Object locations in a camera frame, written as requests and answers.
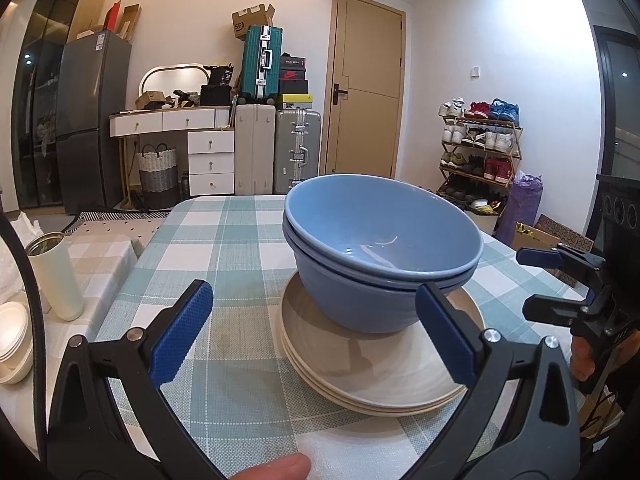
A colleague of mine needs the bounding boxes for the black cable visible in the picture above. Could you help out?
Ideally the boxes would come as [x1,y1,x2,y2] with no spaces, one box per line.
[0,210,48,466]

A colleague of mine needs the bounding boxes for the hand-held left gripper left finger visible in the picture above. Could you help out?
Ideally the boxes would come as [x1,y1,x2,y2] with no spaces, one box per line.
[46,280,228,480]

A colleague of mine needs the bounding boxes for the person's left hand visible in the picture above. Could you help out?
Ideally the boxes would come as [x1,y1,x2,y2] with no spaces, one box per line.
[222,454,311,480]

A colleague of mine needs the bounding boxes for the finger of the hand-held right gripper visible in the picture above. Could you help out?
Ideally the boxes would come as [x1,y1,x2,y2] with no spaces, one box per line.
[522,295,602,334]
[516,245,609,287]

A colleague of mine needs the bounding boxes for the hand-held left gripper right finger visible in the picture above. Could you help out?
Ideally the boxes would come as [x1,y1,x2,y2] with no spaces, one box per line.
[412,282,581,480]

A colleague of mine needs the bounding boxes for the purple plastic bag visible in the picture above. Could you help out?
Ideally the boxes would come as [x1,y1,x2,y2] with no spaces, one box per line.
[495,172,543,248]

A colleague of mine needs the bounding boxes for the taped cardboard box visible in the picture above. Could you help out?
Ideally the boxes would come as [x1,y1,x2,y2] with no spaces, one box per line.
[231,4,277,41]

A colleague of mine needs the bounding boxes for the woven laundry basket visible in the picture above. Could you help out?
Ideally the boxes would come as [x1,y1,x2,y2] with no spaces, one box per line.
[137,143,180,211]

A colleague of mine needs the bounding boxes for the black and white patterned rug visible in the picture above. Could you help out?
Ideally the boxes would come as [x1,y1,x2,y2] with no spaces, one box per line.
[62,207,176,236]

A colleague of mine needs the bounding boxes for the wooden door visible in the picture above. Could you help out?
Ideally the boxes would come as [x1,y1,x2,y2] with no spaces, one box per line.
[322,0,406,178]

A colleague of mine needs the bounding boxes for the white trash bin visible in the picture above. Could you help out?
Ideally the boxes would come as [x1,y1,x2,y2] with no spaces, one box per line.
[470,199,503,233]

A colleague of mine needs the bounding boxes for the black bag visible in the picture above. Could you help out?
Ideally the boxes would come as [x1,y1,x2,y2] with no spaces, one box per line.
[200,85,236,107]

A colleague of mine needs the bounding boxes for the wooden shoe rack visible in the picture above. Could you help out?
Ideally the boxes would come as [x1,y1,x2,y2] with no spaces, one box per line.
[437,112,524,206]

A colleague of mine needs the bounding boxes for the flat cardboard pieces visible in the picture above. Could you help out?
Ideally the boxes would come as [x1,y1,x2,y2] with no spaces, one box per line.
[67,2,143,43]

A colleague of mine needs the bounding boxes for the shoe rack with shoes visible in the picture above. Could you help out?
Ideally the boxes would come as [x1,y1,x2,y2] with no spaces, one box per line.
[438,98,521,206]

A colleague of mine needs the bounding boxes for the beige suitcase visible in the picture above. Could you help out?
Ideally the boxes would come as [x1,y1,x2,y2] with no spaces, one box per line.
[234,102,277,196]

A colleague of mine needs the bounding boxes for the white paper tissue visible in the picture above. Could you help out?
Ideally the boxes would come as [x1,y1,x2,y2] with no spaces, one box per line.
[10,211,48,251]

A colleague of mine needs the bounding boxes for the person's right hand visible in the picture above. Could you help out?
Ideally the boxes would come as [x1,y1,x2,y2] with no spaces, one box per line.
[570,332,601,382]

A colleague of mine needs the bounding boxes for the black glass cabinet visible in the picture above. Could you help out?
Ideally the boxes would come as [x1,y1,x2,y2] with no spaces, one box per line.
[12,0,111,211]

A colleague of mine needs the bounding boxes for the pale green thermos cup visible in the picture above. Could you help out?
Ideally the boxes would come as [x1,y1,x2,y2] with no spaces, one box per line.
[25,232,86,322]

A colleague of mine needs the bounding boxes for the large printed cardboard box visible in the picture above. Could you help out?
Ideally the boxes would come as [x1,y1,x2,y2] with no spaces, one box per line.
[515,222,563,253]

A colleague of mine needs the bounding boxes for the black printed box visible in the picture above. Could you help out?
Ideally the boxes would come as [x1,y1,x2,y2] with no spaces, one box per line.
[209,64,236,87]

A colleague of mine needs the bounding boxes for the beige checkered tablecloth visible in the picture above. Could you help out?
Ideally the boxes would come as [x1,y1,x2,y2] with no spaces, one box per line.
[0,217,146,411]

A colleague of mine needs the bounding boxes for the arched dresser mirror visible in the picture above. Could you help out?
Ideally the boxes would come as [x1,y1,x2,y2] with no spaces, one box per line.
[138,62,211,108]

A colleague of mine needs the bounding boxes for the white dresser with drawers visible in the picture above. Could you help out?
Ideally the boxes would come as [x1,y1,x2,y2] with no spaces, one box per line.
[109,106,236,198]

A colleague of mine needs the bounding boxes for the dark grey fridge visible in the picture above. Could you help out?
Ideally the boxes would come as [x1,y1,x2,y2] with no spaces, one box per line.
[55,32,133,216]

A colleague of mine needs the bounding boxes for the stack of white small bowls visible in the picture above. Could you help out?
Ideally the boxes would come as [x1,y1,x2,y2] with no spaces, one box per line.
[0,302,34,385]

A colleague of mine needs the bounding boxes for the blue ceramic bowl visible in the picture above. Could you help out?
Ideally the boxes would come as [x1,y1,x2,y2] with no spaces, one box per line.
[281,222,478,292]
[283,174,483,281]
[296,267,468,335]

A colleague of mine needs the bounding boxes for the teal suitcase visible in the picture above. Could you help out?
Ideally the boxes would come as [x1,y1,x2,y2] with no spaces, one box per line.
[240,25,283,106]

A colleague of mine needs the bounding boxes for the black framed glass door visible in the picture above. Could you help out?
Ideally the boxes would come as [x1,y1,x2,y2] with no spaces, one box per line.
[592,25,640,186]

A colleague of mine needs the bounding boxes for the silver suitcase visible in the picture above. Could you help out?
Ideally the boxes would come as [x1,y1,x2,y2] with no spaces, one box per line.
[274,108,322,196]

